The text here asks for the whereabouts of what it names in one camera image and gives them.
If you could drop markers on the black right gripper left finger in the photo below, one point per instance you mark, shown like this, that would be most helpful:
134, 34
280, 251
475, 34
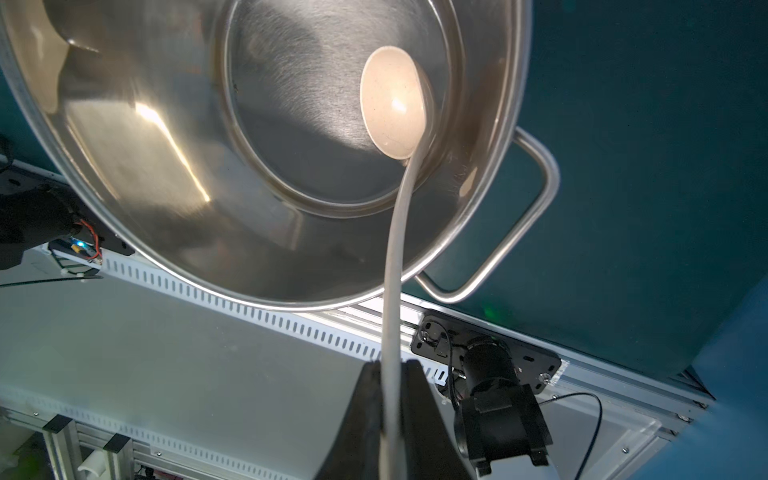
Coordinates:
355, 452

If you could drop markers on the stainless steel pot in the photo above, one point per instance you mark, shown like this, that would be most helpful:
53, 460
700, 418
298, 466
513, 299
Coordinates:
224, 140

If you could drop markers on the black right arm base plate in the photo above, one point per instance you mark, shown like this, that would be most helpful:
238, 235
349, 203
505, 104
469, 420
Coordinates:
479, 354

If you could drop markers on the left small circuit board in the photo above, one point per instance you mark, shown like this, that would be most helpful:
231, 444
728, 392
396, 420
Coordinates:
78, 248

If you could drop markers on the beige plastic ladle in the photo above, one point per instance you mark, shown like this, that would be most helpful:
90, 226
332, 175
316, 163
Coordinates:
397, 109

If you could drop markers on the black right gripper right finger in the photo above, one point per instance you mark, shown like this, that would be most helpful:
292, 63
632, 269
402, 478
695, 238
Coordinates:
429, 451

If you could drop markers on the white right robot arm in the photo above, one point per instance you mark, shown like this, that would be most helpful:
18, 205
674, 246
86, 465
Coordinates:
500, 419

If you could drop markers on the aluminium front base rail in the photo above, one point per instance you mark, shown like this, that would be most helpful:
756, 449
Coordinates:
205, 388

